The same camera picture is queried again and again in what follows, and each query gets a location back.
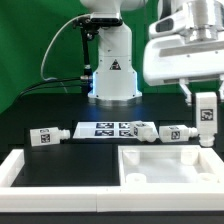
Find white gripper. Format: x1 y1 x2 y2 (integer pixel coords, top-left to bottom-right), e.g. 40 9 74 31
143 31 224 106

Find white square tabletop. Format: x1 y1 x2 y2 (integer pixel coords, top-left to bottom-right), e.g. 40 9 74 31
118 145 224 185

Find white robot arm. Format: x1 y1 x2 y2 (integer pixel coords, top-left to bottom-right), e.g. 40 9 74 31
80 0 224 104

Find white marker sheet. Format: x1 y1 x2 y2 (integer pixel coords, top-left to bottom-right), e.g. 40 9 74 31
72 121 160 140

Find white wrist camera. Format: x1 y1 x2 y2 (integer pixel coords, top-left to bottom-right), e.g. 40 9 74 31
149 13 185 39

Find white U-shaped obstacle wall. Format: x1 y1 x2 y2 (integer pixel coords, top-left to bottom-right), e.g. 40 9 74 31
0 149 224 212

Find black base cables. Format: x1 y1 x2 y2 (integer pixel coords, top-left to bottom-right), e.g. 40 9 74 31
18 75 94 98

